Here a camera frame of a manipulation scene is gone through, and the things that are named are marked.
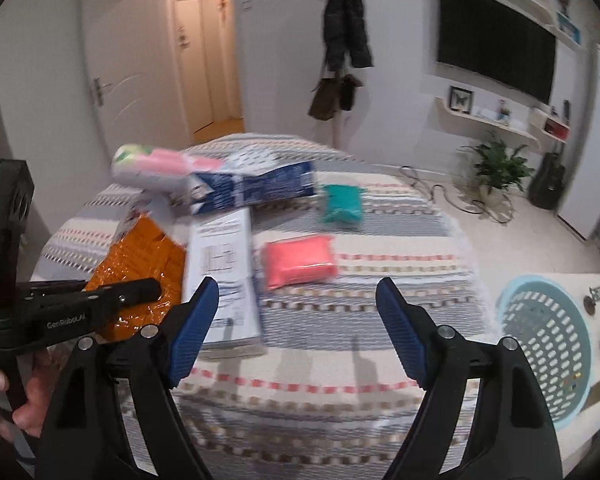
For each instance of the person's left hand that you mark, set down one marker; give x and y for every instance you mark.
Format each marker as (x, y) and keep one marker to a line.
(30, 412)

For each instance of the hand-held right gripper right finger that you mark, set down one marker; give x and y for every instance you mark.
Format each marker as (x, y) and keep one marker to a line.
(397, 325)

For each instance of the white hallway door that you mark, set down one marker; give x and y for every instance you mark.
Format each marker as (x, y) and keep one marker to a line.
(195, 70)

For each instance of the pink coat rack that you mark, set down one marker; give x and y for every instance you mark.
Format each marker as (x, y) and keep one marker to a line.
(340, 130)

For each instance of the blue and white carton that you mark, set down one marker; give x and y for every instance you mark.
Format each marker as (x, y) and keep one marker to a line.
(260, 187)

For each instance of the white and red cubby box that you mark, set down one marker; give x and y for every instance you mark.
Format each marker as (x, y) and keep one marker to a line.
(550, 125)

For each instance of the white standing air conditioner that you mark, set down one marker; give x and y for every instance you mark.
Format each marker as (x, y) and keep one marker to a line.
(595, 150)

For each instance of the black handbag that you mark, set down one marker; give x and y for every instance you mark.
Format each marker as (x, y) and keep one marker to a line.
(351, 91)

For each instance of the striped woven blanket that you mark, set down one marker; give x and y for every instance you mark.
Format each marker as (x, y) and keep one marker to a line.
(330, 410)

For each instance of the red hanging ornament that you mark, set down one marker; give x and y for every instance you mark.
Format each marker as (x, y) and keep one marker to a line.
(223, 2)

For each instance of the pink plastic packet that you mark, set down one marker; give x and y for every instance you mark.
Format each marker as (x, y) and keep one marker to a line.
(300, 260)

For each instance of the brown handbag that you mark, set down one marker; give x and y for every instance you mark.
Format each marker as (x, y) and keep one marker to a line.
(325, 100)

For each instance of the black flat television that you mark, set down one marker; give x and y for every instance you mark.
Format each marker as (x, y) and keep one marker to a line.
(495, 45)

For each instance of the black padded coat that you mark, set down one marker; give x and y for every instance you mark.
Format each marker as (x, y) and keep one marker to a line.
(345, 15)

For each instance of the light blue plastic basket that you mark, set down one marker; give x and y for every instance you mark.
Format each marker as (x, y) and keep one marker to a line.
(545, 340)

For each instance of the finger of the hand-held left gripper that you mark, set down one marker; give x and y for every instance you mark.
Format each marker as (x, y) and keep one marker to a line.
(95, 305)

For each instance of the white room door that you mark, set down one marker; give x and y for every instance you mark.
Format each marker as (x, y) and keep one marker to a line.
(130, 60)

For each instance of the small blue box shelf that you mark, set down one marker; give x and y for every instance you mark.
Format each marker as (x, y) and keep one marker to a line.
(569, 25)

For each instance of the pink and green tissue pack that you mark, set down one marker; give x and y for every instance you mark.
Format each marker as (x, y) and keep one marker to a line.
(155, 165)

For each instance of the green potted plant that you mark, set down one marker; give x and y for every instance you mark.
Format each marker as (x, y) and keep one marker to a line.
(495, 165)

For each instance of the teal plastic packet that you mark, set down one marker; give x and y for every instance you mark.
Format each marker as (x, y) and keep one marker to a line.
(342, 205)

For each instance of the white paper booklet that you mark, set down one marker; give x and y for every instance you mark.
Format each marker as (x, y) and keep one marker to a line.
(220, 260)

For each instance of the framed butterfly picture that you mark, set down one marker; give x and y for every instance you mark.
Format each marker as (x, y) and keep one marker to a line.
(461, 99)

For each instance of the black phone stand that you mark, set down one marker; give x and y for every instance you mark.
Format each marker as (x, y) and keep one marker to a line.
(594, 300)

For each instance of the orange snack packet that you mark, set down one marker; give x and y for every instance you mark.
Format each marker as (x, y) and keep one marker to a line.
(140, 260)

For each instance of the pen holder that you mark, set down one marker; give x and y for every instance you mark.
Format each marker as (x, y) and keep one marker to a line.
(503, 111)

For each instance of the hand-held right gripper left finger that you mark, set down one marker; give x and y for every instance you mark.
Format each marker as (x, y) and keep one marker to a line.
(200, 325)

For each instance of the short curved white wall shelf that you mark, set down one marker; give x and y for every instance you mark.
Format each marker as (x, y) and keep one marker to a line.
(485, 121)

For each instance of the black acoustic guitar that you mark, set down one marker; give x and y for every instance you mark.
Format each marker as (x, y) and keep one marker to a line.
(547, 180)

